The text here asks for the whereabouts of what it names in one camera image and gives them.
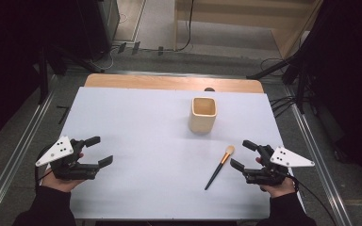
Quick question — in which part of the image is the person's left hand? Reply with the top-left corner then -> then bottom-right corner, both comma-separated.
41,152 -> 86,193

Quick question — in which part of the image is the wooden table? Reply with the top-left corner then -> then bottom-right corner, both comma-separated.
84,73 -> 265,94

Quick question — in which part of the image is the black metal stand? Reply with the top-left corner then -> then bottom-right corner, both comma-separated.
245,53 -> 310,115
37,43 -> 106,105

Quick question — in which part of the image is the makeup brush with gold ferrule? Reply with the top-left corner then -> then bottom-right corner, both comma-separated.
204,145 -> 236,191

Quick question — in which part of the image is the metal floor rail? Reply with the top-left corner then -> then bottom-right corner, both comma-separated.
283,84 -> 355,226
0,73 -> 58,226

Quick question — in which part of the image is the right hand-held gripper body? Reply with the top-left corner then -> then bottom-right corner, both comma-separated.
243,144 -> 316,186

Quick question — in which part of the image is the bundle of black floor cables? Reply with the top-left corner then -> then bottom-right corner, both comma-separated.
268,95 -> 297,119

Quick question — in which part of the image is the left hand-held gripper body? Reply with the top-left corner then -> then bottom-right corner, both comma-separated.
35,135 -> 100,182

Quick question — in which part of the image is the light wooden furniture frame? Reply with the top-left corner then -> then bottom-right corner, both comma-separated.
173,0 -> 325,59

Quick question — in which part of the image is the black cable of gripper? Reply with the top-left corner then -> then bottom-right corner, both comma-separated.
283,172 -> 337,226
34,147 -> 53,193

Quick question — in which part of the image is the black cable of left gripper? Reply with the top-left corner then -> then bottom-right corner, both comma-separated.
34,147 -> 53,193

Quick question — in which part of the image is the black cabinet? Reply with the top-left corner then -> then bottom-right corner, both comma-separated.
74,0 -> 121,61

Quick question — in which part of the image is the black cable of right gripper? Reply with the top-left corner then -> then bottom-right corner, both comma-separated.
283,172 -> 337,226

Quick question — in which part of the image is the cream square cup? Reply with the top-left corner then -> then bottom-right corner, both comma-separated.
188,96 -> 219,135

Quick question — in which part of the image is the black hanging cable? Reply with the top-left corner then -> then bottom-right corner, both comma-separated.
174,0 -> 196,53

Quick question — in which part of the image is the person's right hand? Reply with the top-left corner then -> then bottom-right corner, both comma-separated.
255,156 -> 297,199

